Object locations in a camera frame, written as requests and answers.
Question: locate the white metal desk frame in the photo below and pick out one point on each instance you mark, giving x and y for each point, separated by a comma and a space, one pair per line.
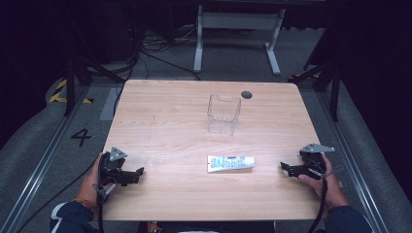
238, 21

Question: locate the person's right hand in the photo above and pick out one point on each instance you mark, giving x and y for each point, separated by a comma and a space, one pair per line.
330, 187

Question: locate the grey metal floor rail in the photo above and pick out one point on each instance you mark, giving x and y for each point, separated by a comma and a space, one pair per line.
351, 155
45, 158

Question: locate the white and blue toothpaste tube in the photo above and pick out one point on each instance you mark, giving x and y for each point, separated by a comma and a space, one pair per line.
228, 163

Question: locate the black metal stand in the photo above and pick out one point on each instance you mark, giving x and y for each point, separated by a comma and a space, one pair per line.
73, 81
333, 87

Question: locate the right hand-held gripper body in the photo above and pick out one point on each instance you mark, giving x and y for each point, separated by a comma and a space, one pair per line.
314, 161

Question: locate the clear plastic container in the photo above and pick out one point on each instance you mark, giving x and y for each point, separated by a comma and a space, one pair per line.
224, 113

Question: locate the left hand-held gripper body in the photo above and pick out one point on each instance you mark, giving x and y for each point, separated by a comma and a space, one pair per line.
111, 163

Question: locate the person's left hand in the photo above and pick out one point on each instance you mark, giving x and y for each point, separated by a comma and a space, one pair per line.
89, 184

